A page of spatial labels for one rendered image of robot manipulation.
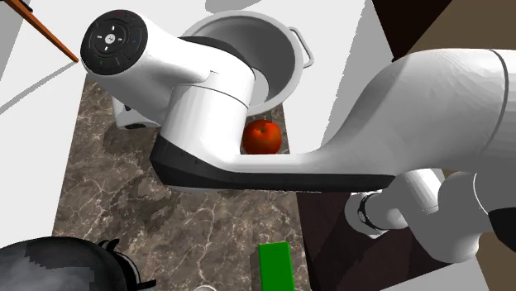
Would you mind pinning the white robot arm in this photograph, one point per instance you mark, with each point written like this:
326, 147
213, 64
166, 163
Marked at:
423, 113

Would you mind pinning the red apple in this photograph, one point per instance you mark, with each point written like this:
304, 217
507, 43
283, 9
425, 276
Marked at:
262, 138

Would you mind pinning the grey metal pot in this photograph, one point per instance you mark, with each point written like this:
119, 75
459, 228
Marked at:
276, 52

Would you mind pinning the green rectangular block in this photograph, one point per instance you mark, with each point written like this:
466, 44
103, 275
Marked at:
276, 268

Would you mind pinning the dark brown robot stand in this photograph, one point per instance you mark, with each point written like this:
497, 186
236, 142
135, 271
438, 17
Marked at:
334, 250

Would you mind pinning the black and grey figure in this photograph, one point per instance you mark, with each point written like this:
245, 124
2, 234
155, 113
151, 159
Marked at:
60, 266

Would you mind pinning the orange-brown wooden stick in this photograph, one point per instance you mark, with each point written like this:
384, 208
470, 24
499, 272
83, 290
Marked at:
48, 35

